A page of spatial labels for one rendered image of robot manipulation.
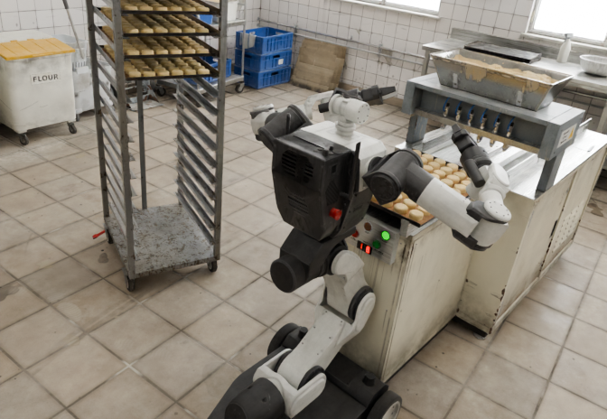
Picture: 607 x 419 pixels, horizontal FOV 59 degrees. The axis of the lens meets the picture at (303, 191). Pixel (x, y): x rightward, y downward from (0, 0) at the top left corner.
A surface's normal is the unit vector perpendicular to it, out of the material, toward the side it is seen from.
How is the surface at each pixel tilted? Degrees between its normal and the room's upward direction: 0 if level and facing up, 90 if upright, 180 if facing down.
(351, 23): 90
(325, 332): 33
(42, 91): 92
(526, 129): 90
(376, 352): 90
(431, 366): 0
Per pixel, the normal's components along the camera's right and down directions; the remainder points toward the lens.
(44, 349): 0.10, -0.89
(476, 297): -0.66, 0.28
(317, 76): -0.51, -0.07
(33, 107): 0.76, 0.40
